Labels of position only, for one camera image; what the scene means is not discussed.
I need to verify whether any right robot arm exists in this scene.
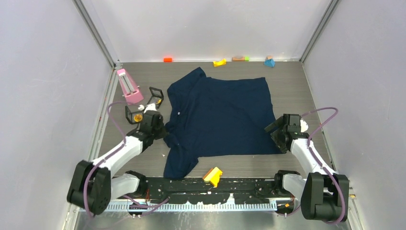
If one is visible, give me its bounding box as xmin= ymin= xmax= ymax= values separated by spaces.
xmin=265 ymin=114 xmax=350 ymax=224

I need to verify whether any black frame stand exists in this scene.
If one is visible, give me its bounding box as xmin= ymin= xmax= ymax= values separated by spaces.
xmin=124 ymin=104 xmax=145 ymax=125
xmin=147 ymin=87 xmax=164 ymax=109

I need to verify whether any pink metronome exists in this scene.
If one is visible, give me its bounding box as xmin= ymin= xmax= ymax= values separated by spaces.
xmin=117 ymin=69 xmax=144 ymax=104

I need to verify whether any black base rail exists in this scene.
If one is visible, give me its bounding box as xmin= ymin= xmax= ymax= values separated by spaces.
xmin=127 ymin=177 xmax=293 ymax=205

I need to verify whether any yellow orange block stack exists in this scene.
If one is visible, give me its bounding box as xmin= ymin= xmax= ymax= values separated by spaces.
xmin=203 ymin=167 xmax=223 ymax=188

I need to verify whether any yellow arch block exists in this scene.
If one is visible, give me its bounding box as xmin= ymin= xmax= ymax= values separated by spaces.
xmin=213 ymin=58 xmax=227 ymax=67

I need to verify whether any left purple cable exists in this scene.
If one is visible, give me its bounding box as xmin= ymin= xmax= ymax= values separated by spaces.
xmin=82 ymin=101 xmax=173 ymax=219

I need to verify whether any navy blue t-shirt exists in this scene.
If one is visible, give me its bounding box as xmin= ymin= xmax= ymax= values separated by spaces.
xmin=163 ymin=68 xmax=280 ymax=179

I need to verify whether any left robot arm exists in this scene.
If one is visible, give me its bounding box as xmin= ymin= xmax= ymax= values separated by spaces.
xmin=67 ymin=109 xmax=166 ymax=215

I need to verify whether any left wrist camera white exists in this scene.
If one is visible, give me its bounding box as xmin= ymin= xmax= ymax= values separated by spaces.
xmin=138 ymin=103 xmax=158 ymax=114

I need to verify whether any red block at wall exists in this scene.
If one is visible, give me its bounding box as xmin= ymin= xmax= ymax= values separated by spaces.
xmin=163 ymin=57 xmax=173 ymax=62

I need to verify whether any black frame stand near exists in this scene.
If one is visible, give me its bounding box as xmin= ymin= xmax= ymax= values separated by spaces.
xmin=124 ymin=104 xmax=145 ymax=125

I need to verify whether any blue triangle block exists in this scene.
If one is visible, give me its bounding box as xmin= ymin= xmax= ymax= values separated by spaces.
xmin=264 ymin=58 xmax=275 ymax=68

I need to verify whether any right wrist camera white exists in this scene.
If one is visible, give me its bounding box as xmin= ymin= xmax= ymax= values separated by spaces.
xmin=300 ymin=118 xmax=309 ymax=133

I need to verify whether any black frame stand far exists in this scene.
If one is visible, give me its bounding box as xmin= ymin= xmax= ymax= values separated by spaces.
xmin=147 ymin=87 xmax=164 ymax=109

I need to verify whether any tan flat block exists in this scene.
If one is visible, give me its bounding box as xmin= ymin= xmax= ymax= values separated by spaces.
xmin=232 ymin=56 xmax=245 ymax=62

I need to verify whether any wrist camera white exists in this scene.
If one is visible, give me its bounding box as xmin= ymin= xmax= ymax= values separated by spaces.
xmin=138 ymin=103 xmax=158 ymax=114
xmin=300 ymin=118 xmax=309 ymax=133

